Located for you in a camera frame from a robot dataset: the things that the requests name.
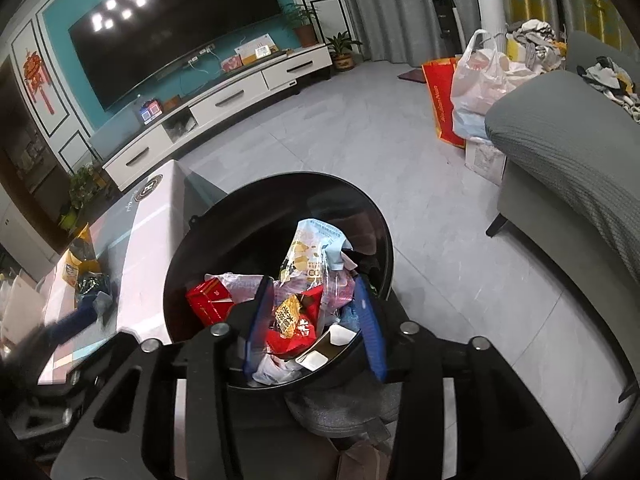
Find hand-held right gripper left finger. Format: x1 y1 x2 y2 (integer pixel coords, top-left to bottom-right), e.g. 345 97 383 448
50 276 275 480

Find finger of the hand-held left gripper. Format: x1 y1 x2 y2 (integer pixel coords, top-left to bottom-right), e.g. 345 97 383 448
46 305 102 349

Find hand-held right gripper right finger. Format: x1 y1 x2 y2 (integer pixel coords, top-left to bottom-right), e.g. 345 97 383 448
354 275 583 480

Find red snack packet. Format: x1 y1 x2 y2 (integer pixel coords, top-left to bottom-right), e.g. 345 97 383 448
264 287 324 359

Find black round trash bin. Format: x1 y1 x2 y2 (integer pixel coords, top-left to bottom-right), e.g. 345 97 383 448
165 172 396 392

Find pale crumpled wrapper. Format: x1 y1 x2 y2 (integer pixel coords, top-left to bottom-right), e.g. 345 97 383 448
92 290 121 324

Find clear pink plastic bag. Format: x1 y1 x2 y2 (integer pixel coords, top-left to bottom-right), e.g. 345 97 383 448
205 271 357 386

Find dark green snack packet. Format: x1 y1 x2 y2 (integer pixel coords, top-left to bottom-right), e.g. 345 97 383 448
77 271 114 297

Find white paper box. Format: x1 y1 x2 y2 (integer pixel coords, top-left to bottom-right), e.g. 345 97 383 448
0 269 52 347

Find red paper box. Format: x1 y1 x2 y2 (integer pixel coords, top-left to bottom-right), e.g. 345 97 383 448
185 276 237 324

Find light blue yellow snack packet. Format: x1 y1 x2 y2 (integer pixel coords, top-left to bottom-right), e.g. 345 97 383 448
279 218 354 287

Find leafy plant in green pot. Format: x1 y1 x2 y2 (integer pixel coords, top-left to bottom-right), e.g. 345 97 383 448
59 161 109 229

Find dark wooden display cabinet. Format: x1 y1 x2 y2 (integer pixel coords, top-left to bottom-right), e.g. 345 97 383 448
0 55 72 257

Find white cardboard box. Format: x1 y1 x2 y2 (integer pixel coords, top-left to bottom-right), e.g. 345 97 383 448
464 137 509 187

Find white television cabinet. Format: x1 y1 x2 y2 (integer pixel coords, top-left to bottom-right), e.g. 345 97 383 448
102 42 334 192

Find blue and red box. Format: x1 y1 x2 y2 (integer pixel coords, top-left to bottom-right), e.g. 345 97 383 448
137 101 164 125

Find light blue plastic bag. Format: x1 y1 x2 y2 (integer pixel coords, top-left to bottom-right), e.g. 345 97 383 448
452 109 489 142

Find red shopping bag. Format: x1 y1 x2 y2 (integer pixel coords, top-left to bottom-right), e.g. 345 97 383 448
422 57 469 149

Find grey sofa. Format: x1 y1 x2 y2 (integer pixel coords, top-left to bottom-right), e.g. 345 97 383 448
484 30 640 423

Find white flat box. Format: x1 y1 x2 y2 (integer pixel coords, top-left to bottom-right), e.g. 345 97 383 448
234 33 277 56

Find small potted plant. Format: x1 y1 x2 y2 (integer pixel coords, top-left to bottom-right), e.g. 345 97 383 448
324 31 364 72

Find white plastic bag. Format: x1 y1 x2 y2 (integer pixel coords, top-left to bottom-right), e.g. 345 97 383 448
452 29 542 117

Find black television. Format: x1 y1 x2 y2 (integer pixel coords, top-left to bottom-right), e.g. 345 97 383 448
67 0 284 112

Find tall potted plant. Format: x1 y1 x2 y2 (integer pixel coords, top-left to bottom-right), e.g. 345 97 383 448
280 2 322 49

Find black tower appliance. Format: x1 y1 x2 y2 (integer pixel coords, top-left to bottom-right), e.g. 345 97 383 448
432 0 462 57

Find pile of clothes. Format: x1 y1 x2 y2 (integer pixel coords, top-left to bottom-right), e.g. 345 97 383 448
505 17 569 74

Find grey curtain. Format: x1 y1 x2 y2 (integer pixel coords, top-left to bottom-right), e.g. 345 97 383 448
340 0 507 64

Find white cylinder appliance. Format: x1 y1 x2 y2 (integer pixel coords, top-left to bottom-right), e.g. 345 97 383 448
476 0 504 52

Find crumpled clothes on sofa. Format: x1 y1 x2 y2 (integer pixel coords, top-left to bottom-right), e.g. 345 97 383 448
576 54 640 124

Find red knot wall ornament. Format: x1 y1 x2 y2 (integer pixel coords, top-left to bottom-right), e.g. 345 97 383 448
22 49 57 117

